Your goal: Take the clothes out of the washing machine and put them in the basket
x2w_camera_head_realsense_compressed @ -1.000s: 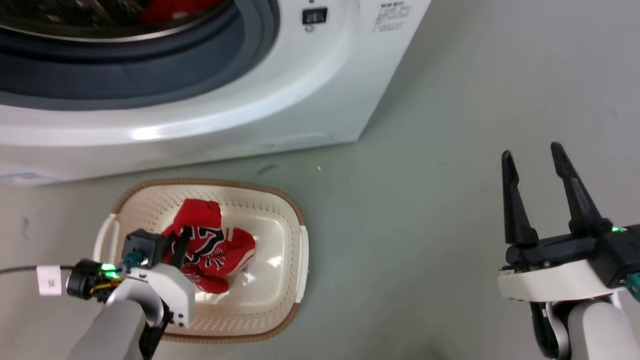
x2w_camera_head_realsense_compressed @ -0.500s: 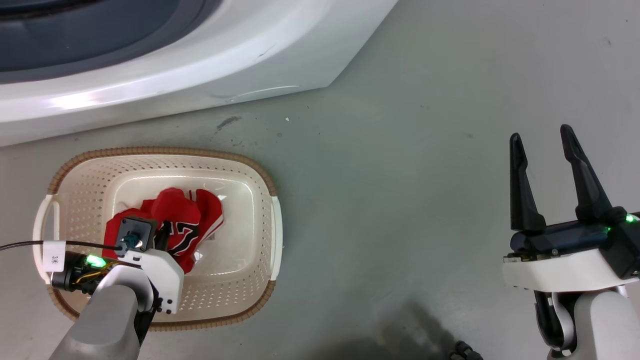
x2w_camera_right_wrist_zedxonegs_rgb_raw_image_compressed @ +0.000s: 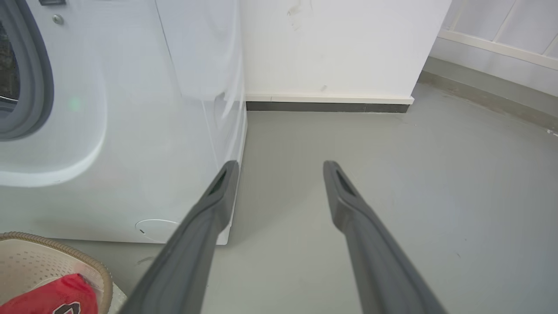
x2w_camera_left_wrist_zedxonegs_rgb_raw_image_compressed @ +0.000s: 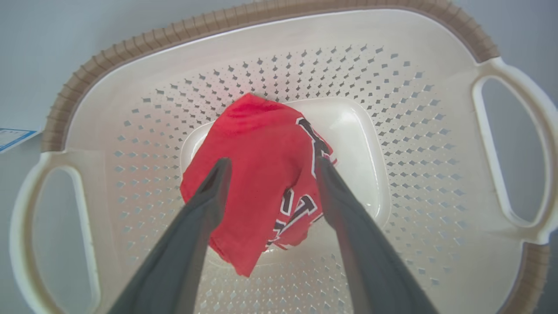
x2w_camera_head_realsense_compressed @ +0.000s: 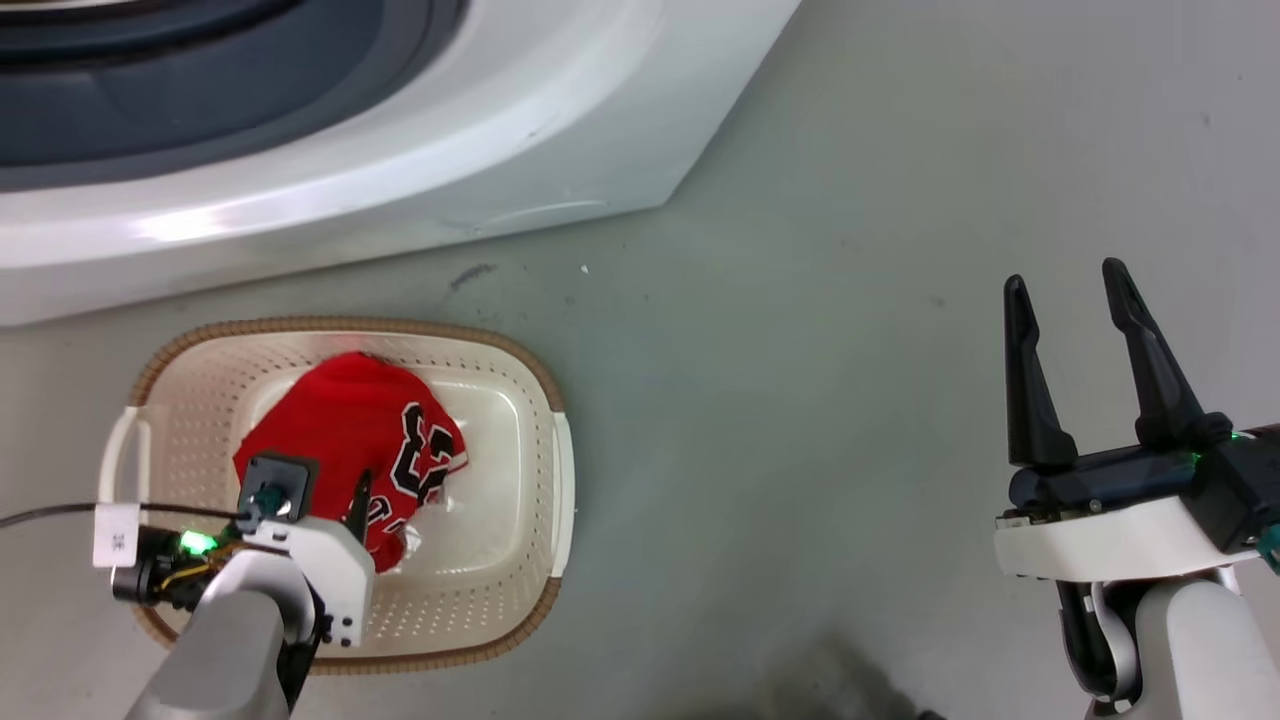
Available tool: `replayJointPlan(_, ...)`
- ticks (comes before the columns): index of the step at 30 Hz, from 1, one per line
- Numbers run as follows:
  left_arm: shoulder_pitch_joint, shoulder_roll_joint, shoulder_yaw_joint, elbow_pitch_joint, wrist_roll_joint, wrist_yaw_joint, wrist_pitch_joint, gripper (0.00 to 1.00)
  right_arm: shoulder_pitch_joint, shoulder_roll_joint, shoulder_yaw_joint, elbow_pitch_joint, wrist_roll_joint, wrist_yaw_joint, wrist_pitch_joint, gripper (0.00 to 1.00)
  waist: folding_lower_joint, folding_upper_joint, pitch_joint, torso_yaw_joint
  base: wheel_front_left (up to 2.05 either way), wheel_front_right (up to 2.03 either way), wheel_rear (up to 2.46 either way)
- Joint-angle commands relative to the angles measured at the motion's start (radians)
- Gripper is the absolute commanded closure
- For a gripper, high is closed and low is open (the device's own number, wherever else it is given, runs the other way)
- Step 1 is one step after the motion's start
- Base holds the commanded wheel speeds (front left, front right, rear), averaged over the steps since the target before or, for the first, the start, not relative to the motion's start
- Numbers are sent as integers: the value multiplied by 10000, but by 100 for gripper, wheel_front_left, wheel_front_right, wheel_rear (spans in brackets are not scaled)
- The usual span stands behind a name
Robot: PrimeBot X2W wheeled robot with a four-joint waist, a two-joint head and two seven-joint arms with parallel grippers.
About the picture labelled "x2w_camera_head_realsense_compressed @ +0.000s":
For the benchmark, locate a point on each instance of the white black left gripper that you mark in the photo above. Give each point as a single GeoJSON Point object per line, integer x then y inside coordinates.
{"type": "Point", "coordinates": [335, 570]}

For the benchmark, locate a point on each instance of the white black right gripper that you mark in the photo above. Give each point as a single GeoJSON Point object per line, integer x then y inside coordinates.
{"type": "Point", "coordinates": [1130, 510]}

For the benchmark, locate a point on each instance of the red basketball jersey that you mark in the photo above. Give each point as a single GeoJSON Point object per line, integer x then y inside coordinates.
{"type": "Point", "coordinates": [340, 420]}

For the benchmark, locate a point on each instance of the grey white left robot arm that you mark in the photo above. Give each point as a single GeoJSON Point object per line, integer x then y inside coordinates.
{"type": "Point", "coordinates": [235, 640]}

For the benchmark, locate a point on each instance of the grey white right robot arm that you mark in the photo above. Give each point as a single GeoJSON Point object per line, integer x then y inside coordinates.
{"type": "Point", "coordinates": [1195, 650]}

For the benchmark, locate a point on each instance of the cream laundry basket brown rim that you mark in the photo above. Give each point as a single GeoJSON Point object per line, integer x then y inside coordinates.
{"type": "Point", "coordinates": [500, 470]}

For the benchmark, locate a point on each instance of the white washing machine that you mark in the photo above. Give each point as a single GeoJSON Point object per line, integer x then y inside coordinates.
{"type": "Point", "coordinates": [560, 120]}

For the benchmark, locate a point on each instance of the dark grey washer door seal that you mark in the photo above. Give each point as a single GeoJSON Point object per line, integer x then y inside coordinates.
{"type": "Point", "coordinates": [150, 110]}

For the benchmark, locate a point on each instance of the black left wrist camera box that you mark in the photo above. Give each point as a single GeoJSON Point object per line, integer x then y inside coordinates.
{"type": "Point", "coordinates": [280, 485]}

